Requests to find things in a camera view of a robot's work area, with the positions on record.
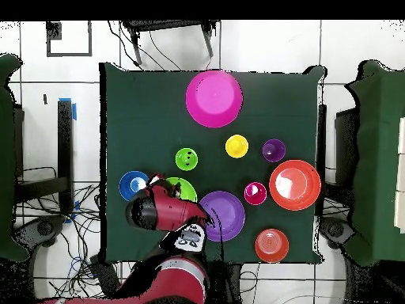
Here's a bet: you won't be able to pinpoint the yellow cup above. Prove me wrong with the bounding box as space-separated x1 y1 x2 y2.
225 134 250 159

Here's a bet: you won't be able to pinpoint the dark green tablecloth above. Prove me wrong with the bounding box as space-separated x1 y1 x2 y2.
98 62 327 266

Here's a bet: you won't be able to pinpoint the blue bowl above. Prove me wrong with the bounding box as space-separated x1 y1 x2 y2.
118 170 150 203

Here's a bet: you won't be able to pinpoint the black upright post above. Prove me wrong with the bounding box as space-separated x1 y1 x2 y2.
57 99 74 214

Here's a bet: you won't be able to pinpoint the purple bowl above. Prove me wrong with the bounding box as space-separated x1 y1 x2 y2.
198 190 247 243

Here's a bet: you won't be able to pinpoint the black cross beam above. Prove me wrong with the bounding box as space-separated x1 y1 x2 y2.
13 176 70 203

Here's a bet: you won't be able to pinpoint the white boxes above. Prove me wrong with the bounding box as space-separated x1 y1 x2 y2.
393 116 405 235

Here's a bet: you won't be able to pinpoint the blue tape strip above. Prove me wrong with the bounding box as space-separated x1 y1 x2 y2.
59 97 78 121

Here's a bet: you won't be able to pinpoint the green cup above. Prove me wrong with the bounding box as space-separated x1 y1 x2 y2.
175 147 199 172

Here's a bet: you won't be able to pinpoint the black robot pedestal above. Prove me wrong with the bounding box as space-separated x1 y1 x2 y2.
206 262 243 304

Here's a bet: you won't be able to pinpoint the large orange bowl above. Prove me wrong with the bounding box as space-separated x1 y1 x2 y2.
269 159 323 212

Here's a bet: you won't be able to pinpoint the black power brick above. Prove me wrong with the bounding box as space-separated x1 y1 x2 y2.
89 253 123 298

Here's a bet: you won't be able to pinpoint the red cup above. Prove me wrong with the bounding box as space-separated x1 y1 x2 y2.
243 181 267 206

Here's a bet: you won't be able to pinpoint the black pedestal foot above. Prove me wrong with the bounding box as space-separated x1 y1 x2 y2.
319 216 357 251
12 214 68 253

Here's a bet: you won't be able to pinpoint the small orange bowl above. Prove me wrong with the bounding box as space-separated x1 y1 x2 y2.
255 228 290 264

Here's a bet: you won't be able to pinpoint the purple cup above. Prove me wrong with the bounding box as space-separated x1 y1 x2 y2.
261 138 286 163

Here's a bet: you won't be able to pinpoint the cable bundle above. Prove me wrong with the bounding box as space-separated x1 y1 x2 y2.
13 165 107 300

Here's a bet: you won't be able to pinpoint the pink bowl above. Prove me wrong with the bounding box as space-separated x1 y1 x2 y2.
185 70 244 129

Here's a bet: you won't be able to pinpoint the green side table cloth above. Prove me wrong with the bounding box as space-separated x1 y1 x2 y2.
343 59 405 268
0 52 30 263

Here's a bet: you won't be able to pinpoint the black metal stool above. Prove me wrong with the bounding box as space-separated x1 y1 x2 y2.
120 19 220 67

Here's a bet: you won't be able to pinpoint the green bowl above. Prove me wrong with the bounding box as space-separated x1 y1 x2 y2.
164 177 199 203

